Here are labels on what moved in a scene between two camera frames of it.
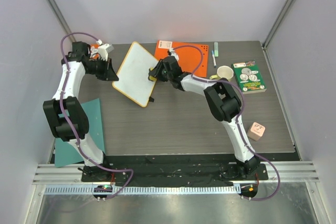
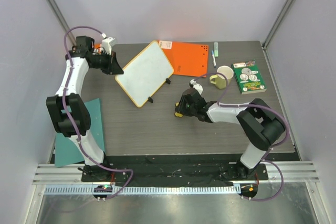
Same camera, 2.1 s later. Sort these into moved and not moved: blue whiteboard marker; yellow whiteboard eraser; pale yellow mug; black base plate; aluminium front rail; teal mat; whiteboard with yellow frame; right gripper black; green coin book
Moved: right gripper black; whiteboard with yellow frame; yellow whiteboard eraser
Not moved: black base plate; teal mat; green coin book; blue whiteboard marker; pale yellow mug; aluminium front rail
